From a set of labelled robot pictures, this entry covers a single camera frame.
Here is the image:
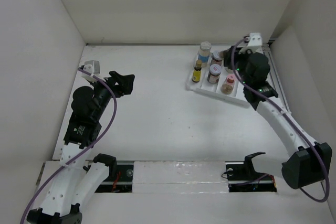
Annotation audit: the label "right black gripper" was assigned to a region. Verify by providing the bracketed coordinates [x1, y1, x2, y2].
[224, 45, 255, 87]

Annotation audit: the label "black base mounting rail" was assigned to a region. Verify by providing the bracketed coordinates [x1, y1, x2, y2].
[96, 161, 277, 194]

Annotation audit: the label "white lid red logo jar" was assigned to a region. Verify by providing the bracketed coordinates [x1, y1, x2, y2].
[210, 50, 223, 66]

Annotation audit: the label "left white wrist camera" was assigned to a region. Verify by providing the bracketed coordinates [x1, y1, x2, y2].
[79, 60, 100, 83]

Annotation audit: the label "red logo dark jar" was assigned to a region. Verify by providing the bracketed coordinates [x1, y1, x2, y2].
[207, 64, 222, 84]

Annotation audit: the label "pink lid spice jar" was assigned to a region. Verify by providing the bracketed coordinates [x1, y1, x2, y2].
[220, 74, 235, 95]

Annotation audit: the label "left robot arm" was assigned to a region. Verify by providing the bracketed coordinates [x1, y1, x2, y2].
[20, 68, 135, 223]

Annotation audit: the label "black pepper grinder bottle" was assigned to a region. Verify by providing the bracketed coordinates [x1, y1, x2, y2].
[219, 49, 230, 59]

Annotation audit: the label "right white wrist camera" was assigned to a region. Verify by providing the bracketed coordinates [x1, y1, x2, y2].
[239, 33, 263, 54]

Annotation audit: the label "white divided organizer tray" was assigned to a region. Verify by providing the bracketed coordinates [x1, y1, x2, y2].
[186, 51, 250, 108]

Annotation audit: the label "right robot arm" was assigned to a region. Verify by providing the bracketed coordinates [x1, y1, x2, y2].
[224, 46, 332, 189]

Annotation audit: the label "blue label silver lid jar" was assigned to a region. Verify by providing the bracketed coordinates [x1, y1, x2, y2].
[197, 41, 212, 68]

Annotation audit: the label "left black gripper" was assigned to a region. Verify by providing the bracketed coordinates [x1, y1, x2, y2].
[89, 71, 134, 120]

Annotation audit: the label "yellow label brown cap bottle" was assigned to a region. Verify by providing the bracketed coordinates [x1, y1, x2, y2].
[192, 60, 202, 83]

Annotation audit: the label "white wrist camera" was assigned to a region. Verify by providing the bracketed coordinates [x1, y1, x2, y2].
[79, 60, 100, 83]
[239, 33, 263, 54]

